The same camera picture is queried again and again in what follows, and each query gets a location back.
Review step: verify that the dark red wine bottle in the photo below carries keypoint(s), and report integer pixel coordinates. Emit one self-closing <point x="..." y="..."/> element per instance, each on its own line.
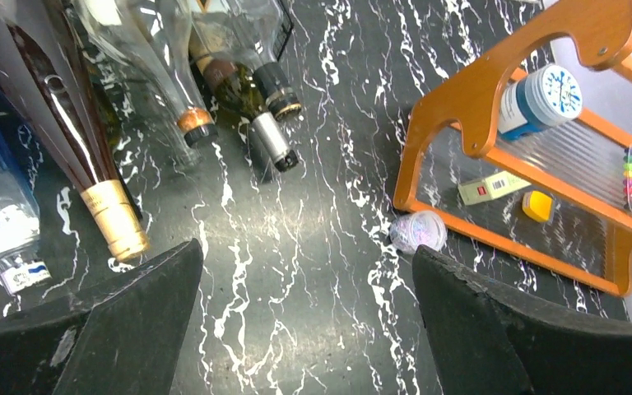
<point x="43" y="75"/>

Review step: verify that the small clear glitter cup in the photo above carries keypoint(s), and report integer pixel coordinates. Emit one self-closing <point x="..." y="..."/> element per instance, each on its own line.
<point x="407" y="233"/>

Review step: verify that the blue white lidded jar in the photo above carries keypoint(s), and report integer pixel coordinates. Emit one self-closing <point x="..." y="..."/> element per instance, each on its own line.
<point x="544" y="99"/>

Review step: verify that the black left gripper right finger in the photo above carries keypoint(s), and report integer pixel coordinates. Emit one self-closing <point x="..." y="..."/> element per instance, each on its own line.
<point x="488" y="337"/>

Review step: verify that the small white green box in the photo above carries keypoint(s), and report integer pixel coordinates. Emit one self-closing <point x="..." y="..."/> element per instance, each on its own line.
<point x="491" y="187"/>

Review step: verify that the clear bottle black gold cap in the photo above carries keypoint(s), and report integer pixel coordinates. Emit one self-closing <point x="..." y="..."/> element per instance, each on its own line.
<point x="245" y="32"/>

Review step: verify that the black wire wine rack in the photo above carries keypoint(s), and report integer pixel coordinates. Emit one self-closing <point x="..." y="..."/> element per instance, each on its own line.
<point x="284" y="32"/>

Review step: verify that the clear bottle copper neck band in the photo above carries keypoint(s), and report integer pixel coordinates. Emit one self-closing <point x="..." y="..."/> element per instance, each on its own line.
<point x="153" y="37"/>

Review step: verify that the yellow small block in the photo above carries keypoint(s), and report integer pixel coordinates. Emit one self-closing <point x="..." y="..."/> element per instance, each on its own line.
<point x="538" y="206"/>

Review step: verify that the green bottle silver cap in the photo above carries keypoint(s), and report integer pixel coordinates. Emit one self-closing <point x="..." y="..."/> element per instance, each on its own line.
<point x="232" y="85"/>

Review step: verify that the orange wooden shelf rack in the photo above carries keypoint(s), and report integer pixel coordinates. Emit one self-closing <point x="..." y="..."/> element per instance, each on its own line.
<point x="591" y="240"/>

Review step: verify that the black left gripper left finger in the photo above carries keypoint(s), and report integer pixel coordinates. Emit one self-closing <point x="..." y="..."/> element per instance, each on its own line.
<point x="121" y="336"/>

